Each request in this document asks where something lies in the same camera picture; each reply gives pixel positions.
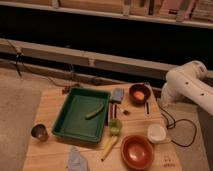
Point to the dark fork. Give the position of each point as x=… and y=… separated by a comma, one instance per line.
x=124, y=111

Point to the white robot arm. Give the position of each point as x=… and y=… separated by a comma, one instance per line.
x=187, y=81

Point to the white paper cup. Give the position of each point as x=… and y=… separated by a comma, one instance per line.
x=156, y=133

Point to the small metal cup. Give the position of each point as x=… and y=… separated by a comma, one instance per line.
x=39, y=131

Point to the red black utensil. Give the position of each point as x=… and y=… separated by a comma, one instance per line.
x=112, y=112

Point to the green cucumber toy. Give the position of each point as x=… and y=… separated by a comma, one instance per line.
x=94, y=112

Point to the dark brown small bowl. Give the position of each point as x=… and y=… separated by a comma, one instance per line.
x=142, y=88

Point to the orange ball in bowl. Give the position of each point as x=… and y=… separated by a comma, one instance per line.
x=139, y=95

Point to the green plastic tray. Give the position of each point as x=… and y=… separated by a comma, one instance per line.
x=71, y=122

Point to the green yellow brush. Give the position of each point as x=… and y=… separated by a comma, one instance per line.
x=115, y=126

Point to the red object behind table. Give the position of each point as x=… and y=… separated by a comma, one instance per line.
x=68, y=88

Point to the black white knife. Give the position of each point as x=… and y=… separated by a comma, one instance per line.
x=147, y=108

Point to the large red-brown bowl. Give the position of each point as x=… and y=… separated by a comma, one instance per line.
x=137, y=152

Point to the blue-grey crumpled cloth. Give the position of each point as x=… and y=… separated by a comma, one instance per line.
x=76, y=162

